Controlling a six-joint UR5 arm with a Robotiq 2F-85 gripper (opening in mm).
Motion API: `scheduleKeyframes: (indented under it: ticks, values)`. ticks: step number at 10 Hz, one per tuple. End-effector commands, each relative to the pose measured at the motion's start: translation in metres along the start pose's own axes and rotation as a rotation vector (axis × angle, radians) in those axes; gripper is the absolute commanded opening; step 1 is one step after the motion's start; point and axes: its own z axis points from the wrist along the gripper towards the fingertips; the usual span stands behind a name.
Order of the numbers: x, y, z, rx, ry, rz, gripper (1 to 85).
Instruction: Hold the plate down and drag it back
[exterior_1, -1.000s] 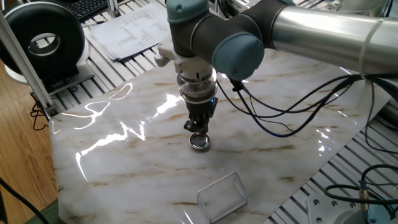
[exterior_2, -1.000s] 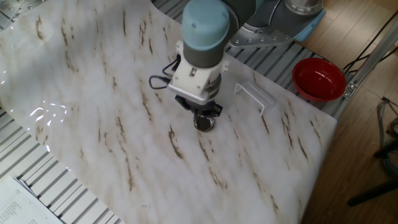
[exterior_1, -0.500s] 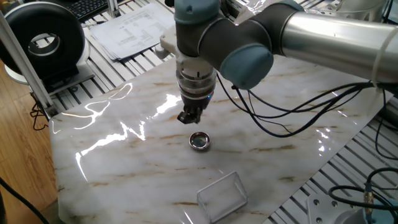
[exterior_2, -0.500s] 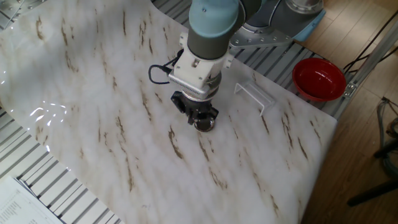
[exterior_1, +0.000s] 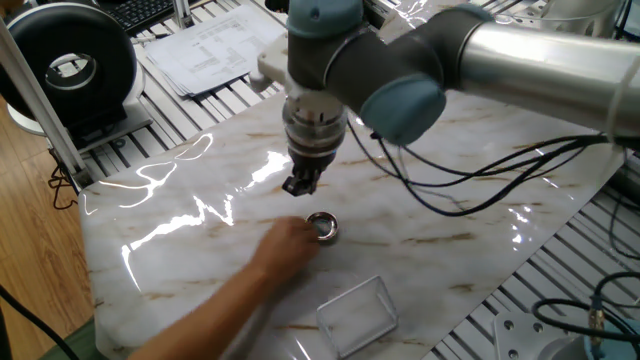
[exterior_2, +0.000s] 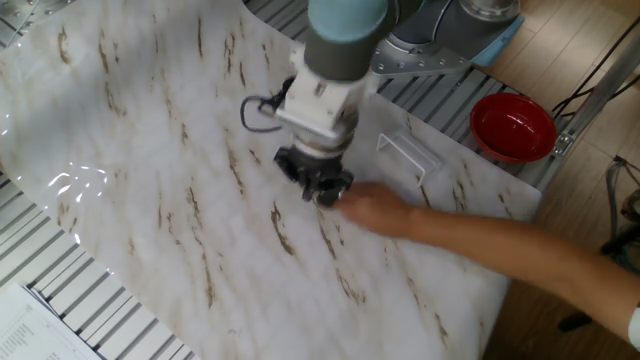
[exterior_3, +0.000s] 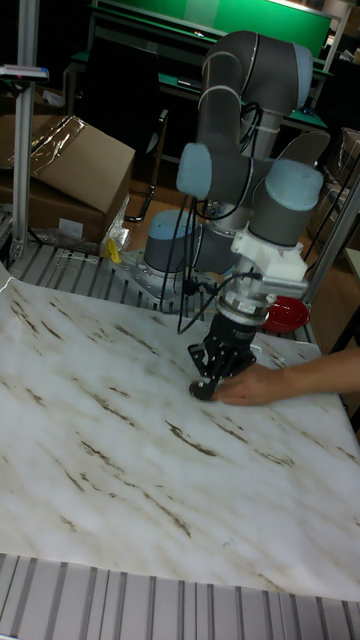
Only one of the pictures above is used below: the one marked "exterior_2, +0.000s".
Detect clear acrylic bridge stand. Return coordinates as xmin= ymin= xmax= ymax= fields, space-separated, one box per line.
xmin=375 ymin=130 xmax=444 ymax=187

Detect person's bare hand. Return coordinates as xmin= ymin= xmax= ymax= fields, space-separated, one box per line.
xmin=333 ymin=181 xmax=421 ymax=239

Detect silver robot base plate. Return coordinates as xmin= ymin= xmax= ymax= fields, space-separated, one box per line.
xmin=372 ymin=42 xmax=474 ymax=79

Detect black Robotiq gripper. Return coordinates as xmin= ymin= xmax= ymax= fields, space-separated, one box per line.
xmin=272 ymin=144 xmax=356 ymax=204

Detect black chair base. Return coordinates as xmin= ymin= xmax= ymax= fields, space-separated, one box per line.
xmin=557 ymin=154 xmax=640 ymax=334

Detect marble pattern table mat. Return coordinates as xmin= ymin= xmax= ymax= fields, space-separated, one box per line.
xmin=0 ymin=0 xmax=544 ymax=360

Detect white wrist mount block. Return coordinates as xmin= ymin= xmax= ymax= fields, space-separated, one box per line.
xmin=274 ymin=44 xmax=379 ymax=141

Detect black floor cables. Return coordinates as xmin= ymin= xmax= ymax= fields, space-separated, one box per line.
xmin=552 ymin=14 xmax=640 ymax=119

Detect red plastic bowl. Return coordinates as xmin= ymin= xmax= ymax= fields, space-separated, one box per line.
xmin=469 ymin=92 xmax=558 ymax=165

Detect person's bare forearm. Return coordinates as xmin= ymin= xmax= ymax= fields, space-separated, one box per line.
xmin=409 ymin=207 xmax=640 ymax=351

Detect silver perforated metal bracket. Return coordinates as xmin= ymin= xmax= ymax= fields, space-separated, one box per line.
xmin=0 ymin=0 xmax=76 ymax=34

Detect aluminium frame beam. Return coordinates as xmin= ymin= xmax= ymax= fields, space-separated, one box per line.
xmin=552 ymin=29 xmax=640 ymax=157

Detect stack of printed papers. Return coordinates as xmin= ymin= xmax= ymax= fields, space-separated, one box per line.
xmin=0 ymin=282 xmax=104 ymax=360

